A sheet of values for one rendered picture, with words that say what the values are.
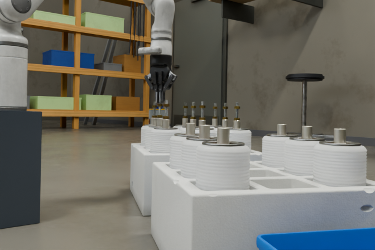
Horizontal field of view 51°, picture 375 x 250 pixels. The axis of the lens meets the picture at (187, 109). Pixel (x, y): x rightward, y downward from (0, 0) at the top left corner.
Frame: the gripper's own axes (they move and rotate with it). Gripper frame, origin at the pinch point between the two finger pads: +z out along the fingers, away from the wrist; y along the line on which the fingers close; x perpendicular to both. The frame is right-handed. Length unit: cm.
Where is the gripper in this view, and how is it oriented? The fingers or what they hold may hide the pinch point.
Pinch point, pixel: (159, 97)
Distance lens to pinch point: 136.4
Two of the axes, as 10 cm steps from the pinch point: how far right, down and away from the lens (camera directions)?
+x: -5.6, -0.2, -8.3
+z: -0.2, 10.0, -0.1
